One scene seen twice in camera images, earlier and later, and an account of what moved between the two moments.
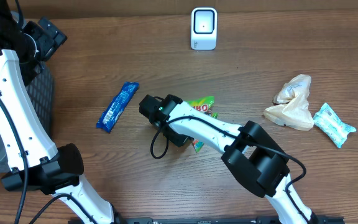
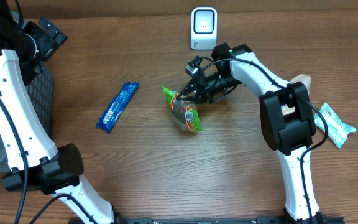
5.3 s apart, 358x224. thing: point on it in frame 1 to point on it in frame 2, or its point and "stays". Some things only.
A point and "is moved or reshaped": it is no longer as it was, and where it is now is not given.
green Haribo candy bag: x=202 y=104 is moved or reshaped
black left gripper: x=48 y=42 stays
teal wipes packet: x=329 y=122 stays
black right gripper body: x=179 y=139 to x=214 y=82
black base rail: x=209 y=221 stays
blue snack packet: x=115 y=108 stays
